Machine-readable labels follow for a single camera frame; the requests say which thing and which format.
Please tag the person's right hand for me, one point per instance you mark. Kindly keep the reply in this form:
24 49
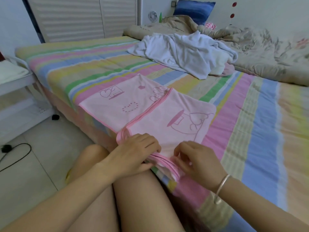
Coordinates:
200 164

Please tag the person's left hand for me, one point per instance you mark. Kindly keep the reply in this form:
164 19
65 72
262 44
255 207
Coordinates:
133 154

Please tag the cream fleece blanket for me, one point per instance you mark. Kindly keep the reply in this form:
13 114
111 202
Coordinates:
221 60

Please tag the white plastic shelf cart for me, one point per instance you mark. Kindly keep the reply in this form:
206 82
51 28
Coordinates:
19 103

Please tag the person's right forearm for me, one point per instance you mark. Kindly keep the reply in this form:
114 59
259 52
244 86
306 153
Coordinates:
265 210

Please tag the person's left forearm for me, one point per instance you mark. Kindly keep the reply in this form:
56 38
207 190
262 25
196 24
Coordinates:
53 205

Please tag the striped pastel bed sheet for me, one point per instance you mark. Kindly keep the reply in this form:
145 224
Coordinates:
260 132

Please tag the beige quilt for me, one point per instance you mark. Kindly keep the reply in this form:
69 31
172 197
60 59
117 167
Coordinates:
270 50

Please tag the pink patterned pillow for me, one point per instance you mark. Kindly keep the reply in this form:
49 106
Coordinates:
210 26

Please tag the green bottle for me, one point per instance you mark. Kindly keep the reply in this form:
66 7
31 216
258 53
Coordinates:
161 18

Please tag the small white desk fan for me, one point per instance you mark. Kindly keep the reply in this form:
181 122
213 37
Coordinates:
152 16

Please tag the blue pillow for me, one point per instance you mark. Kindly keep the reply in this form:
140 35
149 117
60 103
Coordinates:
194 11

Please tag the white headboard with red dots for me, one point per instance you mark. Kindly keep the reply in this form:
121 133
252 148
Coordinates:
270 14

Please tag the wall switch plate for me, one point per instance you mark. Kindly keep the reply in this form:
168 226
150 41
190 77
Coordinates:
174 3

